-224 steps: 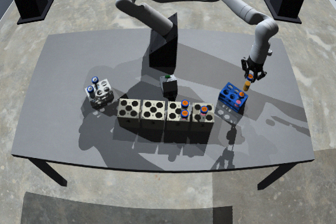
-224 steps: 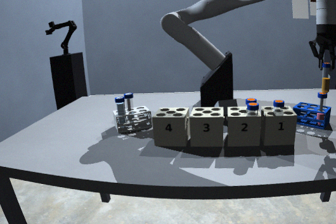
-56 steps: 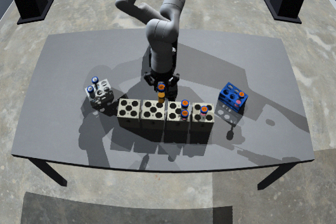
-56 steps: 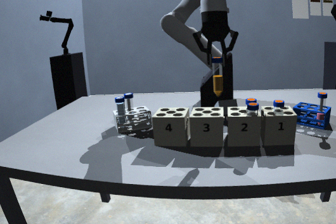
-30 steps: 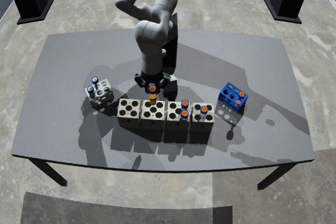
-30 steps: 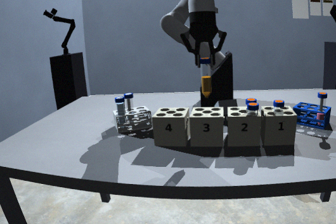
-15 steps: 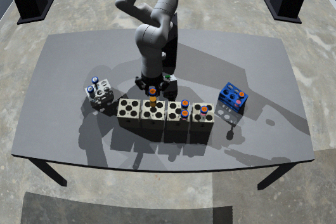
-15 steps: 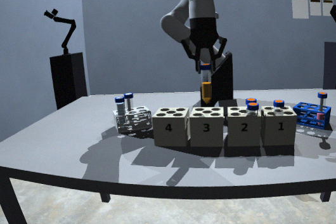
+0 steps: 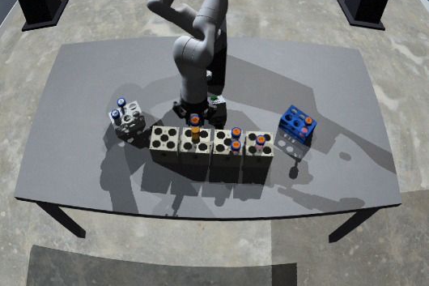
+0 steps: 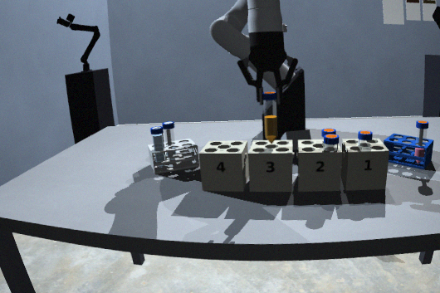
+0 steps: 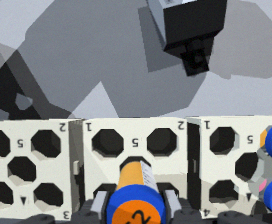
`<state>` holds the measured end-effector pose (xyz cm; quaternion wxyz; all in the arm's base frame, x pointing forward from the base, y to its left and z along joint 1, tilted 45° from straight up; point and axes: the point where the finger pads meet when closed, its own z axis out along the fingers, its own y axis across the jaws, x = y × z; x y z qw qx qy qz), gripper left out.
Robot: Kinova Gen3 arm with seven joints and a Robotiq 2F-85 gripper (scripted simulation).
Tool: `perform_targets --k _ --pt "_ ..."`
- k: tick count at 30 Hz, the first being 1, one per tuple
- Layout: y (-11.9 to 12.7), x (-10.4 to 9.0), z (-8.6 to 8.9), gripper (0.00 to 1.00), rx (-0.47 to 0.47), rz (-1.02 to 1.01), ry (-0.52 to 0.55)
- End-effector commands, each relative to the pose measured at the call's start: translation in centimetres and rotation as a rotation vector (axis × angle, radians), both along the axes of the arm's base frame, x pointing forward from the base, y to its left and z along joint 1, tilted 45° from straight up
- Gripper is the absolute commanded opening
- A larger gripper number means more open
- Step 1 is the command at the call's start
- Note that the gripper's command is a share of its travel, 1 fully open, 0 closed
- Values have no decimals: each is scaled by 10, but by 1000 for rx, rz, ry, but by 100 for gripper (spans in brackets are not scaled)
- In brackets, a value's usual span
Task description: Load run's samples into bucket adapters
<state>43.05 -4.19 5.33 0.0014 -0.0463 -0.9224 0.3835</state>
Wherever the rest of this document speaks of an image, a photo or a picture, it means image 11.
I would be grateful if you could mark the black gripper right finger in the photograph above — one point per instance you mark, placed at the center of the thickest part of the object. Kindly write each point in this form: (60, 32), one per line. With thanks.
(184, 212)

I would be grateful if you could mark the white button box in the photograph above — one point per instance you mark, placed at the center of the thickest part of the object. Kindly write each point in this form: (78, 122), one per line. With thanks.
(188, 22)

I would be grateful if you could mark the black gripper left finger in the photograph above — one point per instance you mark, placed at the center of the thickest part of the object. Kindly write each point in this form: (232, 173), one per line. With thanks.
(96, 212)

